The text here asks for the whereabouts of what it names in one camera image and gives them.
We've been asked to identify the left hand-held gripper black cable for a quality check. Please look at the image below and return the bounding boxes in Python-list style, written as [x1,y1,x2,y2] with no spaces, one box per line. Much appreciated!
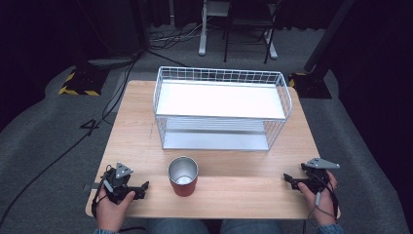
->
[91,165,114,219]

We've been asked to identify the hand-held gripper black cable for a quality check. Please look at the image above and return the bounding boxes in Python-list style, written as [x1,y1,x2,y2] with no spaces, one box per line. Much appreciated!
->
[307,174,341,226]
[91,165,114,219]

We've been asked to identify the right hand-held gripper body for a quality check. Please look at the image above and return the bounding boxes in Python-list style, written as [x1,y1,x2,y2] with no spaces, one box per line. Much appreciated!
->
[300,157,341,195]

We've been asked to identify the bundle of floor cables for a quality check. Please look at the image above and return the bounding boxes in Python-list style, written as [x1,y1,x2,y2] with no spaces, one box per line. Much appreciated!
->
[147,18,215,52]

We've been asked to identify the white metal stand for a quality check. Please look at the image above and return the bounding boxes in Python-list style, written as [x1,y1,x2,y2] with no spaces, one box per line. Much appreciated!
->
[198,0,279,60]

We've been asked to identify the grey flat stand base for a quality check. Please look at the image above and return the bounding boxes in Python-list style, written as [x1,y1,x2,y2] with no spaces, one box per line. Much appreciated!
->
[87,56,140,70]

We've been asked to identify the black yellow striped stand base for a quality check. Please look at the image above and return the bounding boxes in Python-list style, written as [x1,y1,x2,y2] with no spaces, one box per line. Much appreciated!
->
[57,66,110,98]
[287,71,333,100]

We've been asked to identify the person's left hand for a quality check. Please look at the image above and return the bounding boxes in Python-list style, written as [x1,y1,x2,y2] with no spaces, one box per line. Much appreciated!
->
[94,186,136,233]

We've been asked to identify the black slanted pole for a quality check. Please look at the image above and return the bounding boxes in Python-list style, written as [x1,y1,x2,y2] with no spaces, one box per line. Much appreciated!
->
[303,0,357,74]

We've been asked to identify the right hand-held gripper black cable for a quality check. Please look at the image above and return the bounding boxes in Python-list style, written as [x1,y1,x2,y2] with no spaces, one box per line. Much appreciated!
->
[307,174,341,226]

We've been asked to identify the red cup with metal inside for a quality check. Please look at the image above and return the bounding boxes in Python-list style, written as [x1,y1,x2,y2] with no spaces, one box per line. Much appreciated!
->
[167,156,200,198]

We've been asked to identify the black metal frame stand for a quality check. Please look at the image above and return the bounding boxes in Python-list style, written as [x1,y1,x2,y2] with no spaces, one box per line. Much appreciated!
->
[222,0,281,64]

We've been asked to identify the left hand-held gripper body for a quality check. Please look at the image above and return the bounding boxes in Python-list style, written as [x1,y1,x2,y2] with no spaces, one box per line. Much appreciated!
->
[101,162,146,206]

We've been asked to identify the person's right hand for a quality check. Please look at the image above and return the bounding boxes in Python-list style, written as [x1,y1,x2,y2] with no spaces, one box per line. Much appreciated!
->
[297,171,339,227]

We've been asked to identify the long black floor cable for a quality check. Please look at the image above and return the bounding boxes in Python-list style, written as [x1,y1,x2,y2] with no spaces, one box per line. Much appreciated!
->
[0,52,144,227]

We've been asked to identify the white wire shelf rack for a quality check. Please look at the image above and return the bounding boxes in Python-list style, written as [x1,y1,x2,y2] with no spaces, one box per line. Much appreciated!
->
[152,65,293,152]

